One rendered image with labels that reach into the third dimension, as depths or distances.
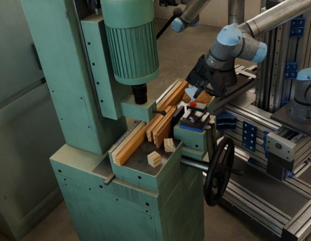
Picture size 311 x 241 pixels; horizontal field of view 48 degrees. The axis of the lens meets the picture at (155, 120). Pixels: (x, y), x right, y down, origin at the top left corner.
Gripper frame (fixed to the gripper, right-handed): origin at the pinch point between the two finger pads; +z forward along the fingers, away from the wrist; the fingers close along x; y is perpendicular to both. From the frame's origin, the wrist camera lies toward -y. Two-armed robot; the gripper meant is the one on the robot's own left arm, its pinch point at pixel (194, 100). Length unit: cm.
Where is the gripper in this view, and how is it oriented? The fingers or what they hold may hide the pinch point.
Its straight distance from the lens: 145.9
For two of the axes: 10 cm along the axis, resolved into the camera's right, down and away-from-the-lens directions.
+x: -4.9, 5.5, -6.8
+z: -3.5, 5.9, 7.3
